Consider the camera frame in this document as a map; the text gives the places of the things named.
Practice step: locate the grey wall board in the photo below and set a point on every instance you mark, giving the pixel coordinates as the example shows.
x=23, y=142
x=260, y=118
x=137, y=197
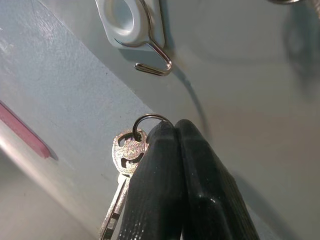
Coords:
x=237, y=75

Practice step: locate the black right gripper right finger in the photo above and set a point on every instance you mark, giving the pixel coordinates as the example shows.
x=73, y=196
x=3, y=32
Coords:
x=212, y=200

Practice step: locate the pink strip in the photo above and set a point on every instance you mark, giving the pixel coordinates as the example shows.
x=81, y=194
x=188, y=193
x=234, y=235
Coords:
x=22, y=130

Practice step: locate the white square wall hook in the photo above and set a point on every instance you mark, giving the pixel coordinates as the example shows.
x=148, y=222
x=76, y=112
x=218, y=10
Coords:
x=120, y=17

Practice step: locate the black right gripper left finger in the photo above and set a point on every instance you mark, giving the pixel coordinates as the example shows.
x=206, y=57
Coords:
x=155, y=187

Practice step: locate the silver key with patterned head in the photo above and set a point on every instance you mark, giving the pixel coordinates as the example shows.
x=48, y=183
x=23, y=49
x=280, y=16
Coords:
x=127, y=152

